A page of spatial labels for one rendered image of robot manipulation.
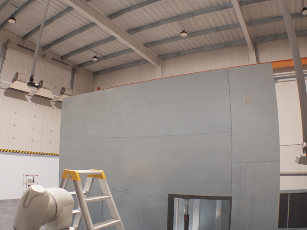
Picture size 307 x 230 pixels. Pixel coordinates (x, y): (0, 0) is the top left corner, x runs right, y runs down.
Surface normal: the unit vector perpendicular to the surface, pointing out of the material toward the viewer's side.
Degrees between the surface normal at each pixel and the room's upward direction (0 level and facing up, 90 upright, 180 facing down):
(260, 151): 90
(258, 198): 90
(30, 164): 90
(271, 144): 90
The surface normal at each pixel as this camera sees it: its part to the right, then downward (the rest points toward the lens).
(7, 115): 0.85, -0.09
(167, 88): -0.52, -0.17
